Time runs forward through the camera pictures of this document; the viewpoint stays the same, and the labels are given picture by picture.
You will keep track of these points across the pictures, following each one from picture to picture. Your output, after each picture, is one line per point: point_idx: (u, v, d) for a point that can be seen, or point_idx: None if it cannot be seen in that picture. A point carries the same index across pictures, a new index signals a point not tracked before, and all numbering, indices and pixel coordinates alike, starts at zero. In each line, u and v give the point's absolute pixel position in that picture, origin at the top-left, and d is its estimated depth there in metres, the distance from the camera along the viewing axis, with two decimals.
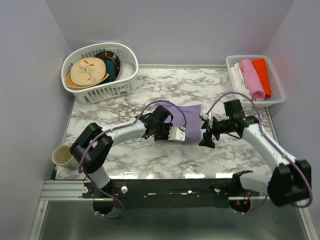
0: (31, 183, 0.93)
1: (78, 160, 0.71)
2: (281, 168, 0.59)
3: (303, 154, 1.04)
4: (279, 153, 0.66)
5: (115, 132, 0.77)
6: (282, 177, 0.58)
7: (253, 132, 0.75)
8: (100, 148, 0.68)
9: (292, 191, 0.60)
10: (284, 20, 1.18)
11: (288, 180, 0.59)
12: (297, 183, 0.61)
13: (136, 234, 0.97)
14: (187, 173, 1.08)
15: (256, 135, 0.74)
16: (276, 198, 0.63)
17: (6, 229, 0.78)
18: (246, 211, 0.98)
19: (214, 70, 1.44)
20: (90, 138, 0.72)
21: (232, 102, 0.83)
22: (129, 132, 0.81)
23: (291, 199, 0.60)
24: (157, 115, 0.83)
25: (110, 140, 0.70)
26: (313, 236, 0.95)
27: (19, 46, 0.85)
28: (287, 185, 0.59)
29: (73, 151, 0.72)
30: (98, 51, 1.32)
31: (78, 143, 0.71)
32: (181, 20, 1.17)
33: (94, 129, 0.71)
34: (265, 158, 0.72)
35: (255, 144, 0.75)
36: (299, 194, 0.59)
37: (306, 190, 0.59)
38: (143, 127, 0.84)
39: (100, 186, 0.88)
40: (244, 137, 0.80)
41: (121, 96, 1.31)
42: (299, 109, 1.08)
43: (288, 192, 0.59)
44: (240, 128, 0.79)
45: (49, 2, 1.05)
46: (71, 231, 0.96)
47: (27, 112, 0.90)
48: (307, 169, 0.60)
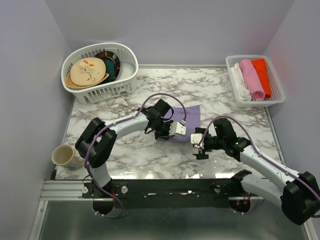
0: (31, 183, 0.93)
1: (83, 155, 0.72)
2: (290, 188, 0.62)
3: (303, 154, 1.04)
4: (281, 171, 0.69)
5: (118, 126, 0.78)
6: (294, 196, 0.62)
7: (250, 154, 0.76)
8: (104, 141, 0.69)
9: (307, 205, 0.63)
10: (284, 20, 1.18)
11: (301, 197, 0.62)
12: (307, 196, 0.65)
13: (136, 234, 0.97)
14: (187, 173, 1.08)
15: (253, 157, 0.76)
16: (291, 216, 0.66)
17: (6, 229, 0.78)
18: (246, 212, 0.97)
19: (214, 70, 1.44)
20: (95, 133, 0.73)
21: (223, 125, 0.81)
22: (131, 125, 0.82)
23: (308, 213, 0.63)
24: (158, 108, 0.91)
25: (113, 134, 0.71)
26: (313, 236, 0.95)
27: (18, 46, 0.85)
28: (300, 202, 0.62)
29: (78, 147, 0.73)
30: (98, 51, 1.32)
31: (83, 138, 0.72)
32: (181, 20, 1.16)
33: (97, 124, 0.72)
34: (268, 178, 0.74)
35: (255, 166, 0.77)
36: (313, 207, 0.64)
37: (316, 202, 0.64)
38: (145, 119, 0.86)
39: (101, 185, 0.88)
40: (242, 160, 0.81)
41: (121, 96, 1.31)
42: (299, 109, 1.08)
43: (304, 208, 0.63)
44: (236, 154, 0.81)
45: (49, 2, 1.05)
46: (71, 231, 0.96)
47: (27, 112, 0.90)
48: (311, 180, 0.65)
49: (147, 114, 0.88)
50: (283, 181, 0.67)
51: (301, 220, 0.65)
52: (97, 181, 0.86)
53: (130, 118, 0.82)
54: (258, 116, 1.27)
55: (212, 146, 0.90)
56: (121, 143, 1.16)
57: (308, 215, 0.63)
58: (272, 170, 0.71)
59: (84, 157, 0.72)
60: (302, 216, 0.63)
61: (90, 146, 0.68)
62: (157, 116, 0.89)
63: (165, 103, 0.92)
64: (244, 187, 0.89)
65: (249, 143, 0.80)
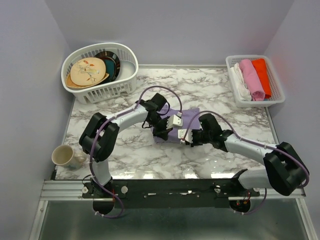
0: (31, 183, 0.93)
1: (88, 151, 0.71)
2: (269, 157, 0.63)
3: (303, 154, 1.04)
4: (260, 146, 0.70)
5: (119, 119, 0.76)
6: (274, 164, 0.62)
7: (233, 140, 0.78)
8: (108, 134, 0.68)
9: (291, 174, 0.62)
10: (284, 21, 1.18)
11: (281, 165, 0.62)
12: (291, 166, 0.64)
13: (136, 234, 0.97)
14: (187, 174, 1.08)
15: (235, 142, 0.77)
16: (282, 190, 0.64)
17: (7, 228, 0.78)
18: (246, 211, 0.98)
19: (214, 70, 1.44)
20: (97, 127, 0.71)
21: (207, 118, 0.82)
22: (132, 117, 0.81)
23: (294, 181, 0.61)
24: (155, 101, 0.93)
25: (116, 127, 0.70)
26: (313, 236, 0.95)
27: (19, 47, 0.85)
28: (282, 170, 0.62)
29: (82, 143, 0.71)
30: (98, 51, 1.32)
31: (86, 134, 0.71)
32: (181, 20, 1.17)
33: (99, 118, 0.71)
34: (253, 158, 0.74)
35: (241, 151, 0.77)
36: (298, 175, 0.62)
37: (301, 169, 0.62)
38: (144, 111, 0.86)
39: (103, 182, 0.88)
40: (230, 150, 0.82)
41: (121, 96, 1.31)
42: (299, 110, 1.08)
43: (287, 176, 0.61)
44: (222, 146, 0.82)
45: (49, 2, 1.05)
46: (71, 231, 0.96)
47: (27, 113, 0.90)
48: (289, 149, 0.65)
49: (146, 105, 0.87)
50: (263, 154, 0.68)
51: (290, 192, 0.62)
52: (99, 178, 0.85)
53: (130, 110, 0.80)
54: (258, 116, 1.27)
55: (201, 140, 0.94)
56: (121, 143, 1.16)
57: (295, 183, 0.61)
58: (253, 147, 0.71)
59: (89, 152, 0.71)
60: (289, 185, 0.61)
61: (95, 139, 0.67)
62: (155, 107, 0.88)
63: (161, 97, 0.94)
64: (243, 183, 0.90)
65: (232, 132, 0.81)
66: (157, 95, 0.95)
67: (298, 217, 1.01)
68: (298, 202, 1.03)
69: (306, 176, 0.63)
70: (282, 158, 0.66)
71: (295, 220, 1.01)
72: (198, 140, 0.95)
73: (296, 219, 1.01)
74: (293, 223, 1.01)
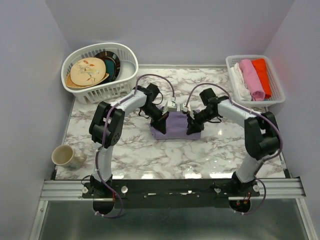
0: (31, 183, 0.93)
1: (98, 138, 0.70)
2: (250, 120, 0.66)
3: (302, 154, 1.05)
4: (246, 111, 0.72)
5: (123, 105, 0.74)
6: (252, 127, 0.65)
7: (225, 105, 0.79)
8: (116, 119, 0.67)
9: (265, 140, 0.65)
10: (284, 21, 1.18)
11: (258, 129, 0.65)
12: (269, 134, 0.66)
13: (136, 234, 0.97)
14: (187, 173, 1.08)
15: (227, 106, 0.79)
16: (254, 153, 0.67)
17: (7, 229, 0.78)
18: (246, 211, 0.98)
19: (214, 70, 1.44)
20: (104, 115, 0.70)
21: (206, 90, 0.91)
22: (133, 102, 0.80)
23: (266, 147, 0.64)
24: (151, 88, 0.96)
25: (122, 111, 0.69)
26: (313, 236, 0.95)
27: (19, 48, 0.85)
28: (257, 134, 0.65)
29: (92, 133, 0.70)
30: (98, 51, 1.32)
31: (95, 122, 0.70)
32: (181, 20, 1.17)
33: (105, 106, 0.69)
34: (239, 123, 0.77)
35: (230, 115, 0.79)
36: (271, 143, 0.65)
37: (277, 137, 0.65)
38: (144, 95, 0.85)
39: (105, 179, 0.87)
40: (220, 112, 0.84)
41: (121, 96, 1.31)
42: (299, 110, 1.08)
43: (261, 141, 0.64)
44: (216, 108, 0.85)
45: (49, 2, 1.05)
46: (71, 231, 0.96)
47: (27, 113, 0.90)
48: (271, 119, 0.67)
49: (144, 91, 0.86)
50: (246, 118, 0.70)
51: (260, 156, 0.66)
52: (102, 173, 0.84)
53: (131, 96, 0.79)
54: None
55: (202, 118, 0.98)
56: (121, 143, 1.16)
57: (266, 149, 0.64)
58: (240, 112, 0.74)
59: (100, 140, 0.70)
60: (259, 148, 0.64)
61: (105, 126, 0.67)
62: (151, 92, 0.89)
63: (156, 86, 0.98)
64: (239, 177, 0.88)
65: (227, 97, 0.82)
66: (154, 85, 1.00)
67: (298, 218, 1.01)
68: (298, 202, 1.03)
69: (280, 145, 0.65)
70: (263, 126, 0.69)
71: (295, 221, 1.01)
72: (200, 119, 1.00)
73: (296, 219, 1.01)
74: (293, 223, 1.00)
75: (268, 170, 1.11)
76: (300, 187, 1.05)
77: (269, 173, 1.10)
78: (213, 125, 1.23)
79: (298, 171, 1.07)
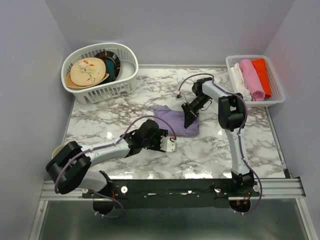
0: (31, 184, 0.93)
1: (54, 180, 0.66)
2: (222, 98, 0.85)
3: (302, 154, 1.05)
4: (222, 91, 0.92)
5: (95, 152, 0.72)
6: (222, 104, 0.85)
7: (207, 84, 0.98)
8: (76, 168, 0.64)
9: (233, 115, 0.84)
10: (284, 20, 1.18)
11: (227, 106, 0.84)
12: (237, 111, 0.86)
13: (136, 235, 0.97)
14: (187, 174, 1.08)
15: (209, 86, 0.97)
16: (224, 124, 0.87)
17: (6, 229, 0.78)
18: (246, 211, 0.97)
19: (214, 70, 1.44)
20: (69, 156, 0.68)
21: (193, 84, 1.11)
22: (110, 152, 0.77)
23: (232, 120, 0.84)
24: (142, 132, 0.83)
25: (87, 162, 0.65)
26: (313, 236, 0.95)
27: (19, 47, 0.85)
28: (227, 109, 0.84)
29: (50, 170, 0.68)
30: (98, 51, 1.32)
31: (55, 161, 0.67)
32: (181, 20, 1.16)
33: (72, 148, 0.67)
34: (215, 100, 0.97)
35: (210, 94, 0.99)
36: (238, 118, 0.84)
37: (242, 114, 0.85)
38: (127, 148, 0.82)
39: (97, 190, 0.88)
40: (204, 92, 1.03)
41: (121, 96, 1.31)
42: (299, 110, 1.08)
43: (229, 115, 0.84)
44: (201, 87, 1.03)
45: (50, 2, 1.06)
46: (71, 231, 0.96)
47: (27, 112, 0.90)
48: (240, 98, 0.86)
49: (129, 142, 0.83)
50: (220, 97, 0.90)
51: (228, 127, 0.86)
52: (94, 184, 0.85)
53: (111, 145, 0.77)
54: (258, 116, 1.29)
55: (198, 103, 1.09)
56: None
57: (232, 122, 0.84)
58: (217, 92, 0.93)
59: (54, 182, 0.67)
60: (227, 121, 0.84)
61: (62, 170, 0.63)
62: (140, 142, 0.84)
63: (149, 126, 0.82)
64: (234, 172, 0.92)
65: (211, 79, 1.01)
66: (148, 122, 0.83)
67: (298, 217, 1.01)
68: (298, 202, 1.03)
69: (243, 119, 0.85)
70: (234, 104, 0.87)
71: (295, 221, 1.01)
72: (196, 104, 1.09)
73: (296, 218, 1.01)
74: (293, 223, 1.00)
75: (268, 171, 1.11)
76: (300, 187, 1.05)
77: (269, 173, 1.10)
78: (213, 125, 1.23)
79: (298, 171, 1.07)
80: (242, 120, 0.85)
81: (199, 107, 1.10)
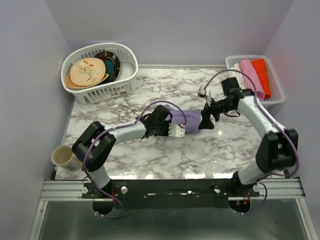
0: (31, 184, 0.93)
1: (81, 158, 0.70)
2: (270, 135, 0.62)
3: (302, 154, 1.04)
4: (269, 121, 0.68)
5: (117, 131, 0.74)
6: (271, 143, 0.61)
7: (247, 103, 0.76)
8: (103, 145, 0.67)
9: (278, 157, 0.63)
10: (284, 21, 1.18)
11: (275, 146, 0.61)
12: (284, 152, 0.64)
13: (135, 235, 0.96)
14: (187, 174, 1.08)
15: (250, 106, 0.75)
16: (263, 165, 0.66)
17: (6, 229, 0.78)
18: (246, 212, 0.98)
19: (214, 70, 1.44)
20: (93, 136, 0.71)
21: (229, 79, 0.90)
22: (130, 132, 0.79)
23: (276, 165, 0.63)
24: (156, 116, 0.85)
25: (112, 138, 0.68)
26: (313, 236, 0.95)
27: (18, 48, 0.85)
28: (274, 151, 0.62)
29: (76, 150, 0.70)
30: (98, 51, 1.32)
31: (81, 141, 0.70)
32: (181, 20, 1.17)
33: (96, 128, 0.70)
34: (252, 124, 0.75)
35: (248, 115, 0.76)
36: (284, 161, 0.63)
37: (291, 156, 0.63)
38: (143, 128, 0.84)
39: (100, 186, 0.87)
40: (239, 109, 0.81)
41: (121, 96, 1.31)
42: (299, 110, 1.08)
43: (274, 158, 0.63)
44: (236, 100, 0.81)
45: (50, 3, 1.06)
46: (71, 231, 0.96)
47: (27, 113, 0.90)
48: (294, 137, 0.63)
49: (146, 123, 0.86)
50: (265, 130, 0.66)
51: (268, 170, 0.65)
52: (97, 182, 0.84)
53: (129, 125, 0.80)
54: None
55: (219, 110, 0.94)
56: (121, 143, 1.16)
57: (276, 166, 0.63)
58: (260, 119, 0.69)
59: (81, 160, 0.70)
60: (270, 165, 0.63)
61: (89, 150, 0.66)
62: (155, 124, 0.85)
63: (163, 109, 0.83)
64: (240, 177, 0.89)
65: (253, 93, 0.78)
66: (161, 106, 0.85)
67: (298, 218, 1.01)
68: (298, 202, 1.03)
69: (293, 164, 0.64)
70: (281, 142, 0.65)
71: (295, 221, 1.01)
72: (216, 110, 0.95)
73: (296, 218, 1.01)
74: (293, 223, 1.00)
75: None
76: (300, 187, 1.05)
77: None
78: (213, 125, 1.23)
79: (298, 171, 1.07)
80: (289, 165, 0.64)
81: (219, 111, 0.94)
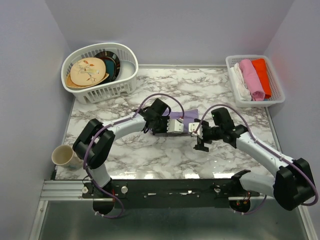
0: (31, 184, 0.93)
1: (82, 157, 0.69)
2: (283, 172, 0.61)
3: (302, 155, 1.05)
4: (275, 156, 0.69)
5: (116, 126, 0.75)
6: (288, 181, 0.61)
7: (246, 141, 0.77)
8: (103, 141, 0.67)
9: (298, 191, 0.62)
10: (284, 20, 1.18)
11: (293, 183, 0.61)
12: (300, 182, 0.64)
13: (135, 235, 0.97)
14: (187, 174, 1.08)
15: (249, 143, 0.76)
16: (284, 202, 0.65)
17: (6, 229, 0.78)
18: (246, 211, 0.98)
19: (214, 70, 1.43)
20: (92, 134, 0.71)
21: (220, 111, 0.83)
22: (129, 126, 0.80)
23: (299, 199, 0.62)
24: (155, 108, 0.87)
25: (112, 134, 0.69)
26: (313, 236, 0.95)
27: (18, 48, 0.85)
28: (293, 187, 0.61)
29: (76, 149, 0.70)
30: (98, 51, 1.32)
31: (81, 140, 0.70)
32: (181, 20, 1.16)
33: (95, 124, 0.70)
34: (258, 160, 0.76)
35: (251, 152, 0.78)
36: (305, 193, 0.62)
37: (309, 187, 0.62)
38: (143, 120, 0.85)
39: (100, 186, 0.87)
40: (238, 147, 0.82)
41: (121, 96, 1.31)
42: (299, 110, 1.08)
43: (295, 194, 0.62)
44: (232, 140, 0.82)
45: (50, 2, 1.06)
46: (71, 231, 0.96)
47: (27, 113, 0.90)
48: (306, 167, 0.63)
49: (145, 115, 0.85)
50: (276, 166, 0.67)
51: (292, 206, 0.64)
52: (97, 181, 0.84)
53: (128, 119, 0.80)
54: (258, 117, 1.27)
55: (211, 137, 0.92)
56: (121, 143, 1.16)
57: (299, 200, 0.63)
58: (267, 155, 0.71)
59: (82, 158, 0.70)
60: (294, 201, 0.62)
61: (89, 146, 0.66)
62: (154, 116, 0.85)
63: (162, 103, 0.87)
64: (242, 183, 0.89)
65: (246, 129, 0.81)
66: (158, 99, 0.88)
67: (298, 217, 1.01)
68: None
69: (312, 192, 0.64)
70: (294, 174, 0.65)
71: (295, 220, 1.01)
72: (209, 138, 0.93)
73: (296, 218, 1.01)
74: (293, 223, 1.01)
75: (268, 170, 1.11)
76: None
77: (269, 174, 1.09)
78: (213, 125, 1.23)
79: None
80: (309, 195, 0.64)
81: (212, 138, 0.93)
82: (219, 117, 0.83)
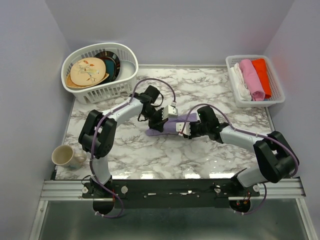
0: (31, 183, 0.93)
1: (89, 148, 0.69)
2: (259, 144, 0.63)
3: (302, 155, 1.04)
4: (251, 134, 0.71)
5: (116, 114, 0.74)
6: (263, 151, 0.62)
7: (227, 131, 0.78)
8: (106, 129, 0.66)
9: (279, 162, 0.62)
10: (284, 21, 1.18)
11: (270, 153, 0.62)
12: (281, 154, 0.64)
13: (135, 235, 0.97)
14: (187, 174, 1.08)
15: (230, 133, 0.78)
16: (270, 177, 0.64)
17: (6, 229, 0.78)
18: (246, 211, 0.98)
19: (214, 70, 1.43)
20: (95, 124, 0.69)
21: (205, 110, 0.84)
22: (128, 111, 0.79)
23: (282, 170, 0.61)
24: (149, 93, 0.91)
25: (113, 122, 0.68)
26: (313, 236, 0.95)
27: (19, 48, 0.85)
28: (272, 157, 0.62)
29: (82, 142, 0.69)
30: (98, 51, 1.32)
31: (85, 132, 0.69)
32: (181, 20, 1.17)
33: (96, 115, 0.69)
34: (243, 148, 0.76)
35: (235, 141, 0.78)
36: (287, 164, 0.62)
37: (290, 157, 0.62)
38: (140, 103, 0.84)
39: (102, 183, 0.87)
40: (225, 141, 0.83)
41: (121, 96, 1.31)
42: (299, 110, 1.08)
43: (276, 164, 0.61)
44: (218, 138, 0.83)
45: (50, 2, 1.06)
46: (71, 231, 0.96)
47: (27, 113, 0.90)
48: (280, 138, 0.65)
49: (140, 98, 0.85)
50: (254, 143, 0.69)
51: (278, 179, 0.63)
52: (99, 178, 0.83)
53: (125, 104, 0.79)
54: (258, 116, 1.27)
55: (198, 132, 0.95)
56: (121, 142, 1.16)
57: (283, 172, 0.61)
58: (245, 137, 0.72)
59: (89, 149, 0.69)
60: (277, 172, 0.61)
61: (94, 137, 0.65)
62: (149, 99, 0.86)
63: (155, 88, 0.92)
64: (239, 179, 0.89)
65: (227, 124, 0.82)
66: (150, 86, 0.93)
67: (298, 217, 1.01)
68: (298, 202, 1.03)
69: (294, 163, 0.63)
70: (273, 147, 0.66)
71: (295, 221, 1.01)
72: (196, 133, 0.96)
73: (296, 218, 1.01)
74: (293, 223, 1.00)
75: None
76: (300, 187, 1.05)
77: None
78: None
79: (299, 171, 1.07)
80: (292, 166, 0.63)
81: (199, 134, 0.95)
82: (205, 116, 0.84)
